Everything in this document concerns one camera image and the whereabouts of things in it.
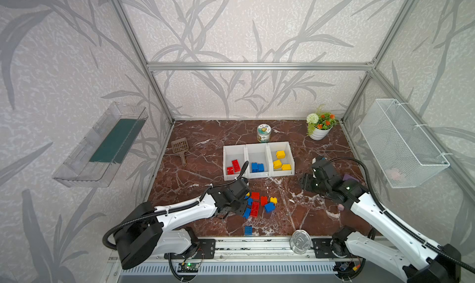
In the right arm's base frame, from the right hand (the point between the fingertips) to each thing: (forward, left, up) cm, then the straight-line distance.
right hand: (303, 175), depth 80 cm
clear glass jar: (-25, +4, -7) cm, 26 cm away
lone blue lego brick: (-20, +24, -11) cm, 33 cm away
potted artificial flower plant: (+32, -16, -2) cm, 35 cm away
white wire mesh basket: (-3, -29, +21) cm, 36 cm away
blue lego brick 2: (-10, +15, -12) cm, 21 cm away
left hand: (-8, +26, -10) cm, 29 cm away
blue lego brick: (+11, +21, -12) cm, 27 cm away
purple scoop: (+5, -27, -13) cm, 31 cm away
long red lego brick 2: (+12, +31, -13) cm, 36 cm away
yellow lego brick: (+11, +4, -12) cm, 17 cm away
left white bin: (+17, +32, -13) cm, 39 cm away
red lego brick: (+9, +34, -13) cm, 37 cm away
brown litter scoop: (+26, +65, -14) cm, 71 cm away
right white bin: (+14, +7, -11) cm, 19 cm away
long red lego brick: (-11, +21, -12) cm, 27 cm away
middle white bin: (+18, +19, -14) cm, 29 cm away
